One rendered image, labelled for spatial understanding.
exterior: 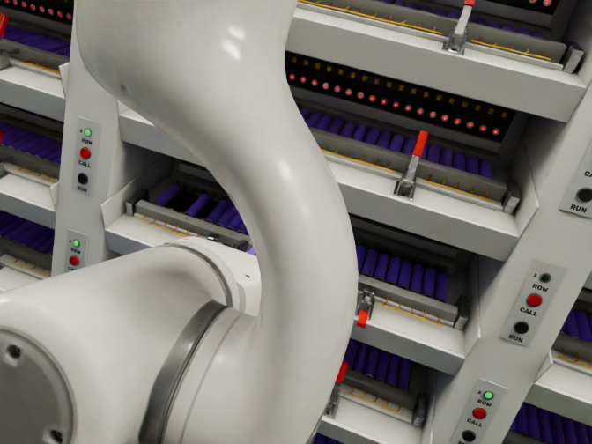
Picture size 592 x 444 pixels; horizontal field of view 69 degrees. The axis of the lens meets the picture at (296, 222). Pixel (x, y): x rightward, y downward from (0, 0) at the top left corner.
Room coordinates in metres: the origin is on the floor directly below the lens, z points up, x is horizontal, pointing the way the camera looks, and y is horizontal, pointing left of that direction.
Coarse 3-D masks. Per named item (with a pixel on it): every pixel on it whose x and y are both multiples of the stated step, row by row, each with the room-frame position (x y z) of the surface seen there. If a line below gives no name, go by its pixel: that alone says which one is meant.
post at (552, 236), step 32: (544, 128) 0.64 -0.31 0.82; (576, 128) 0.55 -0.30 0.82; (512, 160) 0.74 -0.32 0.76; (544, 160) 0.59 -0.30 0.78; (576, 160) 0.55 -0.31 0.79; (544, 192) 0.55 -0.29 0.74; (544, 224) 0.55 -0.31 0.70; (576, 224) 0.54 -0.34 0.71; (480, 256) 0.69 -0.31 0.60; (512, 256) 0.55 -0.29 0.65; (544, 256) 0.54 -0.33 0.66; (576, 256) 0.54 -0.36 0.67; (480, 288) 0.62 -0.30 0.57; (512, 288) 0.55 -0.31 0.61; (576, 288) 0.54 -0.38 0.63; (480, 320) 0.56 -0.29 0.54; (544, 320) 0.54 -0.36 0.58; (480, 352) 0.55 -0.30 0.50; (512, 352) 0.54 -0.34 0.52; (544, 352) 0.54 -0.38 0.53; (448, 384) 0.58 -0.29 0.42; (512, 384) 0.54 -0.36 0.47; (448, 416) 0.55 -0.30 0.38; (512, 416) 0.54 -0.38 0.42
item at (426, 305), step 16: (144, 208) 0.69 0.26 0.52; (160, 208) 0.70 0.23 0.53; (176, 224) 0.68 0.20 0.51; (192, 224) 0.67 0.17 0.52; (208, 224) 0.68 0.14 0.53; (224, 240) 0.67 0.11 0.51; (384, 288) 0.62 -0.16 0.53; (400, 288) 0.63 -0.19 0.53; (384, 304) 0.61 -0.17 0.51; (400, 304) 0.61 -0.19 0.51; (416, 304) 0.61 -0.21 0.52; (432, 304) 0.61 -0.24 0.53; (448, 304) 0.62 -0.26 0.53; (448, 320) 0.60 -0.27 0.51
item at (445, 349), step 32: (160, 160) 0.79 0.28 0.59; (128, 192) 0.70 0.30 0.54; (160, 192) 0.78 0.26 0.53; (128, 224) 0.68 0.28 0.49; (352, 224) 0.75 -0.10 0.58; (448, 288) 0.68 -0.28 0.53; (384, 320) 0.59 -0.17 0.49; (416, 320) 0.60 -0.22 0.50; (416, 352) 0.57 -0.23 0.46; (448, 352) 0.56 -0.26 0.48
